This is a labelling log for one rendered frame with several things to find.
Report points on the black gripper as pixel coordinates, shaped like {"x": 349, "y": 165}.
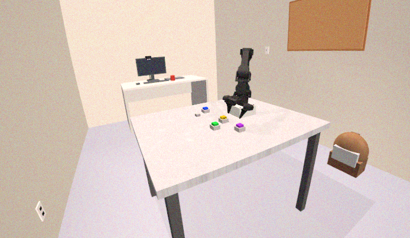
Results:
{"x": 246, "y": 106}

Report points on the blue button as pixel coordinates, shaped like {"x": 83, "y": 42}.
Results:
{"x": 205, "y": 110}

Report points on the purple button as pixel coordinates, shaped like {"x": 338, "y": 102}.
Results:
{"x": 239, "y": 128}

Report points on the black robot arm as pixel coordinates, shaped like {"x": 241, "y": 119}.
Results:
{"x": 244, "y": 77}

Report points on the yellow button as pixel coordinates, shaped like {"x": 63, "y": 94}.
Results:
{"x": 223, "y": 119}

